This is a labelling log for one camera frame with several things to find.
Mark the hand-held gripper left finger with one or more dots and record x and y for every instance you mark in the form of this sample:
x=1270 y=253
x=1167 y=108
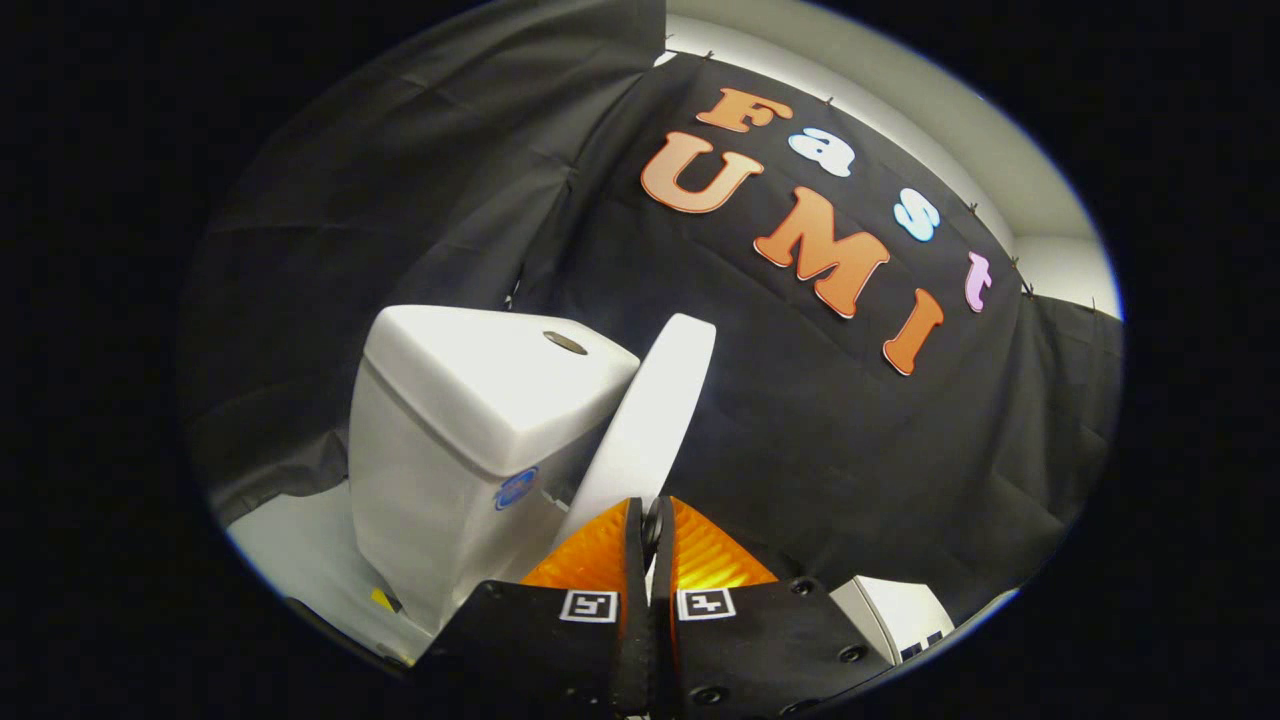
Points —
x=560 y=650

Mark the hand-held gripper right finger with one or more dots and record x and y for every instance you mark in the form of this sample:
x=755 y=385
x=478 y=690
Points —
x=760 y=650

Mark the white toilet lid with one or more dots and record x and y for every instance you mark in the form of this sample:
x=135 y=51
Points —
x=650 y=420

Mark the white toilet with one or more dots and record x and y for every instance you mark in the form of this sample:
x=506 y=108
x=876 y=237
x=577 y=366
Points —
x=450 y=450

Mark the white cabinet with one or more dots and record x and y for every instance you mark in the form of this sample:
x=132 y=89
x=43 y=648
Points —
x=895 y=615

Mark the black backdrop cloth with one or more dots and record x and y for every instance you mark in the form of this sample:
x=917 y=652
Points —
x=850 y=450

